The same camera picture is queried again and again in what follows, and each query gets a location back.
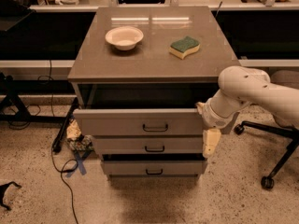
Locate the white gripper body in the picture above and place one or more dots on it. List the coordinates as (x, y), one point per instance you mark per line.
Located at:
(212, 119)

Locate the grey top drawer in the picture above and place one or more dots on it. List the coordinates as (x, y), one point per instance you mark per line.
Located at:
(142, 109)

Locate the grey drawer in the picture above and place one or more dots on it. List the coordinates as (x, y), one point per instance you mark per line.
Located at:
(142, 109)
(153, 167)
(148, 145)

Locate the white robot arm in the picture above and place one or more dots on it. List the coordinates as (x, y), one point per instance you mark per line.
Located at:
(238, 88)

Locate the grey middle drawer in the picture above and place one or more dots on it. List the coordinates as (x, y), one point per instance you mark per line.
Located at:
(148, 145)

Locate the grey drawer cabinet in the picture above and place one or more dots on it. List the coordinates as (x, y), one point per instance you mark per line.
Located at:
(150, 61)

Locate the grey bottom drawer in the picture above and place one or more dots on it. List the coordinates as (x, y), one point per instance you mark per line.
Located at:
(153, 167)

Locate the green yellow sponge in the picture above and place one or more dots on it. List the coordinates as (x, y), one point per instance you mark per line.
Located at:
(184, 47)

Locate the black office chair base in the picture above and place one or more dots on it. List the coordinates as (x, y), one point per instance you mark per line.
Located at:
(277, 146)

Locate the white bowl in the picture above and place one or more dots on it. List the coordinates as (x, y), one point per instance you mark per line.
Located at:
(124, 38)

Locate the snack bag on floor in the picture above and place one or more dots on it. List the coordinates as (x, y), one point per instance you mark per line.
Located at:
(75, 139)

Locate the blue tape cross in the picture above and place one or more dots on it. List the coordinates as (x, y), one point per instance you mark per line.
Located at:
(80, 157)

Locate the black leaning bar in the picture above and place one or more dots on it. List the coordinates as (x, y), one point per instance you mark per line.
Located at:
(56, 145)

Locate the black desk frame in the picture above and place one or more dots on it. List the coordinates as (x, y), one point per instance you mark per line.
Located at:
(22, 114)

